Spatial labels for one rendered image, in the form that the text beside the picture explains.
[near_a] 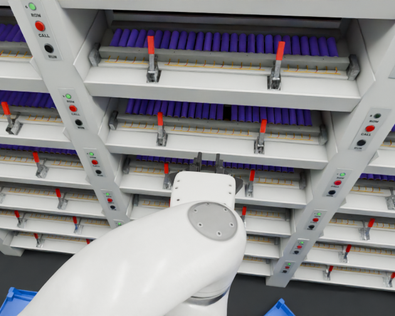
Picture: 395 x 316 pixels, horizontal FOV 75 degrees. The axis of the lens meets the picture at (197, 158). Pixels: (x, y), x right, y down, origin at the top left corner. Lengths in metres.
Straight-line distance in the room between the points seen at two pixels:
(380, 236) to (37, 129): 1.19
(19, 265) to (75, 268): 1.53
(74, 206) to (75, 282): 0.93
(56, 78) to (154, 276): 0.57
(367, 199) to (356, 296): 0.75
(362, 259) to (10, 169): 1.39
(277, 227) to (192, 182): 0.66
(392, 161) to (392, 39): 0.34
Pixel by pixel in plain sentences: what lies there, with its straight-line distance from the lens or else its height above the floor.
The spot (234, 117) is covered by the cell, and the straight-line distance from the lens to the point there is 0.74.
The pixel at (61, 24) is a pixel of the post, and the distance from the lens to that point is 0.62.
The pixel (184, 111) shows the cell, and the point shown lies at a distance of 0.75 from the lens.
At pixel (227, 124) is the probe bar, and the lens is 0.72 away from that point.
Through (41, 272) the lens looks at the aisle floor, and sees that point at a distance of 1.67.
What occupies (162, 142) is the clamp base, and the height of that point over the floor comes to 0.91.
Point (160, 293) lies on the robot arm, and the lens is 0.20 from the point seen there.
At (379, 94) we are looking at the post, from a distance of 0.66.
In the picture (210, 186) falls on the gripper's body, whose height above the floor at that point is 1.05.
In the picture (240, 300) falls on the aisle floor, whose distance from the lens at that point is 1.44.
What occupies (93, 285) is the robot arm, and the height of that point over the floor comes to 1.18.
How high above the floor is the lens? 1.36
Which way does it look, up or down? 45 degrees down
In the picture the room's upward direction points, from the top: straight up
